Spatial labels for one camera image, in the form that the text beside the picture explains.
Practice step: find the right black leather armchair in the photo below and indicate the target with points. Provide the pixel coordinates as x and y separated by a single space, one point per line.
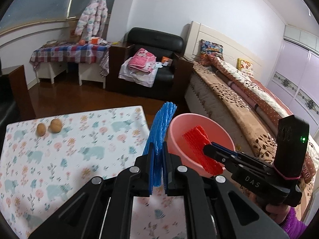
170 83

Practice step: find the orange fruit on table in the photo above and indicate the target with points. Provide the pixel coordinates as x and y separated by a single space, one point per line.
81 42

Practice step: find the white cloth on armchair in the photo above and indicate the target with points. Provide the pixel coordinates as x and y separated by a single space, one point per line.
137 76

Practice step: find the orange box on table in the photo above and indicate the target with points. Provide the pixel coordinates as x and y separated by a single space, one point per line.
95 40

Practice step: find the white side table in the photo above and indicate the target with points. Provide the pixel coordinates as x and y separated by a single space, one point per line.
80 72

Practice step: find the left black leather armchair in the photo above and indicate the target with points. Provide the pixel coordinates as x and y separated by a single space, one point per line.
10 112

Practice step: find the pink folded blanket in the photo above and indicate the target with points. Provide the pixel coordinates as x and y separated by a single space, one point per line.
142 60

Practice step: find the black tracker with green light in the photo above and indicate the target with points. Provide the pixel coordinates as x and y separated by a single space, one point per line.
292 139

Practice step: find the larger walnut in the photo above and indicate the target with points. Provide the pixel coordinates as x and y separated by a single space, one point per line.
55 126

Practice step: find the floral bear tablecloth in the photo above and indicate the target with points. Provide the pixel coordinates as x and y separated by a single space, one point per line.
40 173

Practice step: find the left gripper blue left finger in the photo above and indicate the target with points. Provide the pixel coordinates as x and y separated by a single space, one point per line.
150 166

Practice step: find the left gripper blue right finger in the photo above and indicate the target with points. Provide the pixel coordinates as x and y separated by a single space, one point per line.
170 164

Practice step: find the lilac wardrobe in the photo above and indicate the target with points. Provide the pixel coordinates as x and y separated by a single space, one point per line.
295 76

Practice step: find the plaid tablecloth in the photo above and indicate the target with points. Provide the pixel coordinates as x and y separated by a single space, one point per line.
86 54

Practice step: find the red foam fruit net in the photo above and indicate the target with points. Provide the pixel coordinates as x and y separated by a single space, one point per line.
196 138

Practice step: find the pink white puffer jacket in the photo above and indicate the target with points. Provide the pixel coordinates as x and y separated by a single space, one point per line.
92 20

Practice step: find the rolled floral quilt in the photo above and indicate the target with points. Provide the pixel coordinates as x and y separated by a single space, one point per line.
268 103

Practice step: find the person's right hand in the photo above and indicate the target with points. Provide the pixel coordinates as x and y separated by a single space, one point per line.
278 213

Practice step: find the smaller walnut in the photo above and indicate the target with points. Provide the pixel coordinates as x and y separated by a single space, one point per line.
41 129

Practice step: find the yellow floral pillow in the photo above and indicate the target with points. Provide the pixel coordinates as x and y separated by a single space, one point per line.
245 67

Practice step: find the colourful cartoon pillow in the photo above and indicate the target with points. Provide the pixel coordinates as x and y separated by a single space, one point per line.
208 50

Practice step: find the blue foam fruit net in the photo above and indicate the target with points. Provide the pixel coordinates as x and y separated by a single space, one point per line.
157 135

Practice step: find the bed with brown cover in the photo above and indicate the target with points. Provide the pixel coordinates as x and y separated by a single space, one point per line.
213 95

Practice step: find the white bed headboard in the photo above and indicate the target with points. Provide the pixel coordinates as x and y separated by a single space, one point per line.
231 49

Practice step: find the pink plastic trash bucket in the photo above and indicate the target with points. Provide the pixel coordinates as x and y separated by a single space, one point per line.
184 122

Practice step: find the orange box on armchair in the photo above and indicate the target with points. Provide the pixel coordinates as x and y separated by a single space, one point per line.
166 61

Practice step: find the black leather armchair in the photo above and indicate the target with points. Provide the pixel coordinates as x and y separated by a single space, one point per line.
170 83
10 112

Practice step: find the brown wooden side cabinet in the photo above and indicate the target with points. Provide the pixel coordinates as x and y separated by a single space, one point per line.
14 79

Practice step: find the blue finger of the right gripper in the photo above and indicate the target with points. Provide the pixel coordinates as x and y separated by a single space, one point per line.
209 151
223 150

